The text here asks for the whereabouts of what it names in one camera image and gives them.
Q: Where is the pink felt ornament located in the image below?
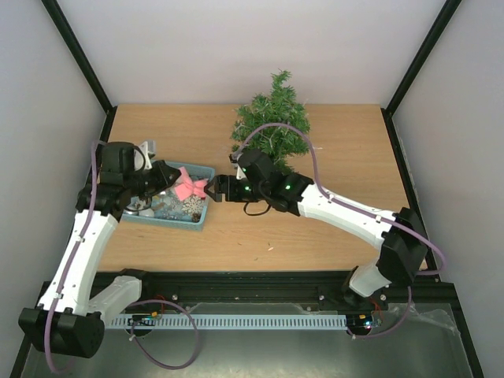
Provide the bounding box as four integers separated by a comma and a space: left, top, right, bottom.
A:
174, 167, 208, 201

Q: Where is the clear fairy light string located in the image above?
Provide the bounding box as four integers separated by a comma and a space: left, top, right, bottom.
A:
232, 94, 324, 166

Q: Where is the small green christmas tree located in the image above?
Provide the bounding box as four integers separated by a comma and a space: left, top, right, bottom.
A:
231, 70, 310, 173

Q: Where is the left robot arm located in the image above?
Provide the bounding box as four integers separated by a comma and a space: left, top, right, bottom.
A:
18, 140, 180, 358

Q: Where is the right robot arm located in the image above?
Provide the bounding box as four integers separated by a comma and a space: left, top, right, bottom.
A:
205, 150, 428, 309

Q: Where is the white snowflake ornament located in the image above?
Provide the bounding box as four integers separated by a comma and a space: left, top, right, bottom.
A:
182, 195, 205, 216

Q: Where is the light blue plastic basket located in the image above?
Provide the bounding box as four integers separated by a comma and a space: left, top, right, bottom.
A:
120, 161, 217, 232

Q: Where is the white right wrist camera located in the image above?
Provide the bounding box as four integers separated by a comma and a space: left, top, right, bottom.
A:
229, 152, 246, 180

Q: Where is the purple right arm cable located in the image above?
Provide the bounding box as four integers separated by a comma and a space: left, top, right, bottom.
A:
234, 122, 448, 340

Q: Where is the light blue cable duct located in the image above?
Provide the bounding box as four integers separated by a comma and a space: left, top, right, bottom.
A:
106, 313, 347, 331

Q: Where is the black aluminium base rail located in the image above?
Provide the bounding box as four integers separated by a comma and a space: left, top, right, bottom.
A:
94, 269, 460, 316

